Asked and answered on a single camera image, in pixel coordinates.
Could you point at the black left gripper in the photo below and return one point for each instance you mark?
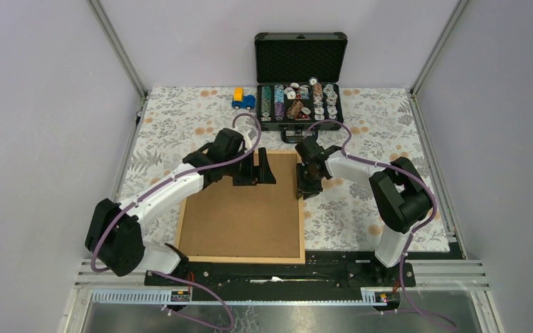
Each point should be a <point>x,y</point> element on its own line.
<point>265,174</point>

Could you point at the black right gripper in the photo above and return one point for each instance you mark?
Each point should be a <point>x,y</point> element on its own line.
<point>302,188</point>

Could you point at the brown frame backing board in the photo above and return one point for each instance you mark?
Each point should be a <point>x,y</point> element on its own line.
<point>243,216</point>

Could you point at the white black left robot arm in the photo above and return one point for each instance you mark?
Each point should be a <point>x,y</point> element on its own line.
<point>115,236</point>

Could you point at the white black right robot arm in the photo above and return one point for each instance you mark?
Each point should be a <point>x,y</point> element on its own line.
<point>403,200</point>

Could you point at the blue toy block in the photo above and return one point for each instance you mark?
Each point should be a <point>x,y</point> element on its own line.
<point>246,102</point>

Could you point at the floral patterned table cloth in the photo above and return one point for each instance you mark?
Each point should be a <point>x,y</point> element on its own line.
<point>379,126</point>

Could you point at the black poker chip case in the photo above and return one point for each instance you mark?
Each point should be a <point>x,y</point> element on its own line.
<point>297,82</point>

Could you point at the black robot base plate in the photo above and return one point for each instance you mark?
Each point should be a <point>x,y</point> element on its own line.
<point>326,275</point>

